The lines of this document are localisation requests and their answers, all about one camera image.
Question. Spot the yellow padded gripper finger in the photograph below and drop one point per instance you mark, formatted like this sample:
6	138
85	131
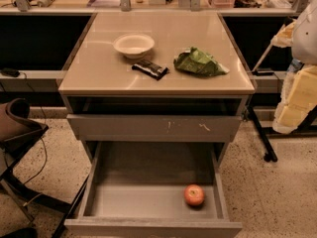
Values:
283	38
298	98

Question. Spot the red apple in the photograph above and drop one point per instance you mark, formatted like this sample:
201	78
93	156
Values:
194	195

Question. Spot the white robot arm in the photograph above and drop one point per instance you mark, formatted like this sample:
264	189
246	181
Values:
304	47

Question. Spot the grey drawer cabinet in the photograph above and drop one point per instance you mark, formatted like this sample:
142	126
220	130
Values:
100	81

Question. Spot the open middle drawer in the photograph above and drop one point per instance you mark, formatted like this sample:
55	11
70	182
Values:
136	190

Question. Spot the closed top drawer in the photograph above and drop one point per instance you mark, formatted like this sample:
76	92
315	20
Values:
154	128

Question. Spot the plastic water bottle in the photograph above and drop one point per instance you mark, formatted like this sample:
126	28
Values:
295	66

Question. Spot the white stick with black base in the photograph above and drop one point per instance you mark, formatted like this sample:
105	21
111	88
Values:
265	53

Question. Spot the black table leg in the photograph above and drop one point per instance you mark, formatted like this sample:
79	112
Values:
269	155

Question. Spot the green chip bag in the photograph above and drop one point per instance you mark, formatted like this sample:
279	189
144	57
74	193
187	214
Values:
196	62

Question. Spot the black snack bar wrapper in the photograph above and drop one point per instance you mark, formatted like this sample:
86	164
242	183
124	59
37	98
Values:
151	69

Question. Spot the white paper bowl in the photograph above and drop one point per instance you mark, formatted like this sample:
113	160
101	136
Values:
133	46

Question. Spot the black device on ledge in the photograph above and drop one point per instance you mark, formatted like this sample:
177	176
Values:
10	72

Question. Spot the brown chair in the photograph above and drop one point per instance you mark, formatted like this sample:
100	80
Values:
18	134

